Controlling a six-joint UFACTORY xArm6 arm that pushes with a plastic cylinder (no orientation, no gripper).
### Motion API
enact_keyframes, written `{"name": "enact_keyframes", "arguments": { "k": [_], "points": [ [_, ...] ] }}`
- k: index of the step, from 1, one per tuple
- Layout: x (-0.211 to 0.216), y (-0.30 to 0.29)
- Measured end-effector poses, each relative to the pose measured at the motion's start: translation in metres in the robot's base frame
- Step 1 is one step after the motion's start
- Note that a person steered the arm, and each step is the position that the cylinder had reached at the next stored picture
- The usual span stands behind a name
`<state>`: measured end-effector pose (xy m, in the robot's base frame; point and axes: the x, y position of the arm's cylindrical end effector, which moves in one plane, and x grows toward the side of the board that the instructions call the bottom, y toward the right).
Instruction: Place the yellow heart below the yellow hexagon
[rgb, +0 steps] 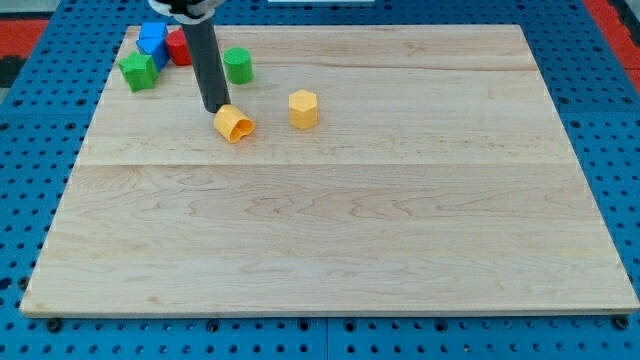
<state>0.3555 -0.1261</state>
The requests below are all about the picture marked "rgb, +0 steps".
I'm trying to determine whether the yellow hexagon block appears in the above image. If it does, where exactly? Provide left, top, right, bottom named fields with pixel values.
left=288, top=89, right=319, bottom=130

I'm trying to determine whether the light wooden board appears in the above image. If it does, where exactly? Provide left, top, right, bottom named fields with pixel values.
left=21, top=25, right=639, bottom=318

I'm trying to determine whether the green cylinder block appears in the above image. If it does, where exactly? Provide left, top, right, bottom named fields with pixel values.
left=223, top=47, right=254, bottom=84

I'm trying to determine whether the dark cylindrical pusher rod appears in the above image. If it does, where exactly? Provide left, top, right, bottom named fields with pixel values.
left=182, top=20, right=230, bottom=113

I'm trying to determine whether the red cylinder block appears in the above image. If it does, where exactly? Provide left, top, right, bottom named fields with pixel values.
left=165, top=28, right=192, bottom=66

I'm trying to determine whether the green star block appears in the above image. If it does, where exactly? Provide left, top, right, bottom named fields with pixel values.
left=118, top=52, right=158, bottom=92

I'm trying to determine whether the blue triangle block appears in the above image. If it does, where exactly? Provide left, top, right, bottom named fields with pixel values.
left=136, top=37, right=170, bottom=73

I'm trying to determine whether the blue cube block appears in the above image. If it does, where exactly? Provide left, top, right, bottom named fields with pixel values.
left=138, top=22, right=168, bottom=39

